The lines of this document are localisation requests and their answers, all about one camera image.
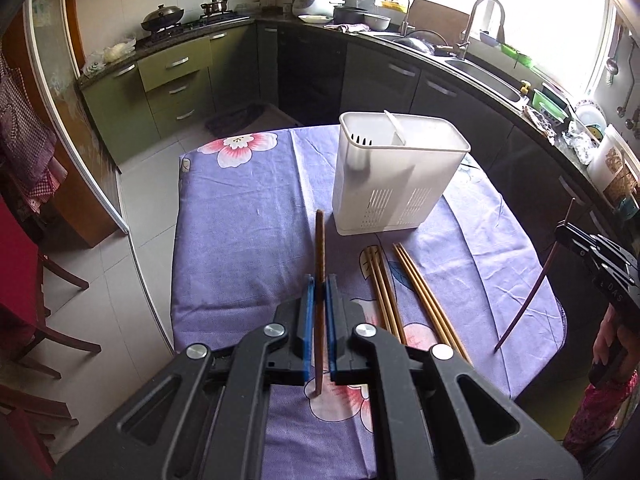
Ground red wooden chair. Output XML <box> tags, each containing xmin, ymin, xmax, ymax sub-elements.
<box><xmin>1</xmin><ymin>204</ymin><xmax>102</xmax><ymax>479</ymax></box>

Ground wooden cutting board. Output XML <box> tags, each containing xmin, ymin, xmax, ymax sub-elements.
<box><xmin>408</xmin><ymin>0</ymin><xmax>470</xmax><ymax>46</ymax></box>

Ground stainless steel sink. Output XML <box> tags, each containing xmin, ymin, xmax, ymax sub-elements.
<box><xmin>445</xmin><ymin>58</ymin><xmax>522</xmax><ymax>103</ymax></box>

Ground small steel pot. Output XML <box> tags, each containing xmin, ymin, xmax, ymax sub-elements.
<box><xmin>201</xmin><ymin>0</ymin><xmax>228</xmax><ymax>18</ymax></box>

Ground white ceramic bowl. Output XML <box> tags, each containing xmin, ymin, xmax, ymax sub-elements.
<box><xmin>363</xmin><ymin>13</ymin><xmax>390</xmax><ymax>32</ymax></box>

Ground tall steel kitchen faucet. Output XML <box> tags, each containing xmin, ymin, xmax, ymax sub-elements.
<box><xmin>455</xmin><ymin>0</ymin><xmax>508</xmax><ymax>61</ymax></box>

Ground green kitchen base cabinets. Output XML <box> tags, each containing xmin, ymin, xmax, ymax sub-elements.
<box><xmin>79</xmin><ymin>24</ymin><xmax>259</xmax><ymax>166</ymax></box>

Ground white plastic utensil holder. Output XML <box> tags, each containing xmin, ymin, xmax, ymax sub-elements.
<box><xmin>332</xmin><ymin>110</ymin><xmax>471</xmax><ymax>236</ymax></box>

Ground black wok with lid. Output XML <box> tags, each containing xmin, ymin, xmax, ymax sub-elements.
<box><xmin>141</xmin><ymin>4</ymin><xmax>184</xmax><ymax>34</ymax></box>

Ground glass sliding door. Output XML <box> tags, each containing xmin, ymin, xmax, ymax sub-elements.
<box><xmin>22</xmin><ymin>0</ymin><xmax>177</xmax><ymax>356</ymax></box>

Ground checkered purple apron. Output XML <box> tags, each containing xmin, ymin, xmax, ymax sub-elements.
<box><xmin>1</xmin><ymin>56</ymin><xmax>68</xmax><ymax>214</ymax></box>

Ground person's right hand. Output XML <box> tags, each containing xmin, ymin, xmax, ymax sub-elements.
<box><xmin>592</xmin><ymin>306</ymin><xmax>640</xmax><ymax>384</ymax></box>

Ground dark purple chopstick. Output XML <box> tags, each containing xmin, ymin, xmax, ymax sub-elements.
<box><xmin>494</xmin><ymin>198</ymin><xmax>576</xmax><ymax>353</ymax></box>

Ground black kitchen base cabinets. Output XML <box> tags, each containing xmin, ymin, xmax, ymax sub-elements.
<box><xmin>258</xmin><ymin>20</ymin><xmax>632</xmax><ymax>252</ymax></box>

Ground dark brown chopstick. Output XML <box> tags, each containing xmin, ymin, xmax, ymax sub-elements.
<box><xmin>314</xmin><ymin>209</ymin><xmax>326</xmax><ymax>398</ymax></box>

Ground small steel faucet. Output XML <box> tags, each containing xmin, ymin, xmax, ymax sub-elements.
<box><xmin>387</xmin><ymin>0</ymin><xmax>411</xmax><ymax>36</ymax></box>

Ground black cooking pot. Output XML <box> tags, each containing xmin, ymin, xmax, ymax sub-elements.
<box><xmin>333</xmin><ymin>6</ymin><xmax>367</xmax><ymax>25</ymax></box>

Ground purple floral tablecloth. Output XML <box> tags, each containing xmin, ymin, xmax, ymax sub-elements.
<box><xmin>171</xmin><ymin>126</ymin><xmax>566</xmax><ymax>479</ymax></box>

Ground light wooden chopstick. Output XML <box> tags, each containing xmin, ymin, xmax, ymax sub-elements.
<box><xmin>378</xmin><ymin>245</ymin><xmax>407</xmax><ymax>344</ymax></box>
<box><xmin>359</xmin><ymin>246</ymin><xmax>386</xmax><ymax>329</ymax></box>
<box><xmin>399</xmin><ymin>242</ymin><xmax>474</xmax><ymax>365</ymax></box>
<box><xmin>395</xmin><ymin>242</ymin><xmax>469</xmax><ymax>361</ymax></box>
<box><xmin>391</xmin><ymin>244</ymin><xmax>464</xmax><ymax>359</ymax></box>
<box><xmin>367</xmin><ymin>246</ymin><xmax>400</xmax><ymax>339</ymax></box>

